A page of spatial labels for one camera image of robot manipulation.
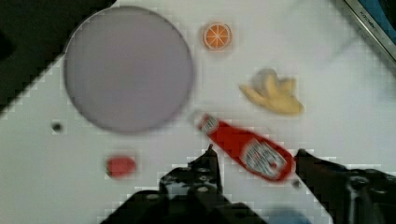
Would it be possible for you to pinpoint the grey round plate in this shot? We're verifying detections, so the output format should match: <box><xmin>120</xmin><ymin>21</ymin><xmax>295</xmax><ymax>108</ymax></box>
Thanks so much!
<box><xmin>64</xmin><ymin>7</ymin><xmax>195</xmax><ymax>134</ymax></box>

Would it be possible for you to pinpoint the red strawberry toy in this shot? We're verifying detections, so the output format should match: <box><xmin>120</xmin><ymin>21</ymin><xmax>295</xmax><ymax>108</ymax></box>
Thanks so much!
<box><xmin>106</xmin><ymin>156</ymin><xmax>135</xmax><ymax>179</ymax></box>

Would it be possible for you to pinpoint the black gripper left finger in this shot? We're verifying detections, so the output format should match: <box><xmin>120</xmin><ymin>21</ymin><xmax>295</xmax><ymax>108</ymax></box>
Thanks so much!
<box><xmin>102</xmin><ymin>148</ymin><xmax>265</xmax><ymax>224</ymax></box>

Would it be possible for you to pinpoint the orange slice toy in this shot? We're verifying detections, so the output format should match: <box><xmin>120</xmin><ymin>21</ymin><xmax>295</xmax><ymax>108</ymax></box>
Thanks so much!
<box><xmin>202</xmin><ymin>22</ymin><xmax>233</xmax><ymax>51</ymax></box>

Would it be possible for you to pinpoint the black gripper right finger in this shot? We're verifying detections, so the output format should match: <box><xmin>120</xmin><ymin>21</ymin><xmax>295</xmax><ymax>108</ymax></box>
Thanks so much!
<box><xmin>294</xmin><ymin>149</ymin><xmax>396</xmax><ymax>224</ymax></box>

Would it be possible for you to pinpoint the silver toaster oven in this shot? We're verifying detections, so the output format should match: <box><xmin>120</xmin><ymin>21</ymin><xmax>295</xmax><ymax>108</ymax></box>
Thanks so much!
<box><xmin>343</xmin><ymin>0</ymin><xmax>396</xmax><ymax>62</ymax></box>

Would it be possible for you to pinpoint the red ketchup bottle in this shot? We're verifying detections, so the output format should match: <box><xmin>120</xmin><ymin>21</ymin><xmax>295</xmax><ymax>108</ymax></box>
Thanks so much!
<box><xmin>193</xmin><ymin>113</ymin><xmax>294</xmax><ymax>182</ymax></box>

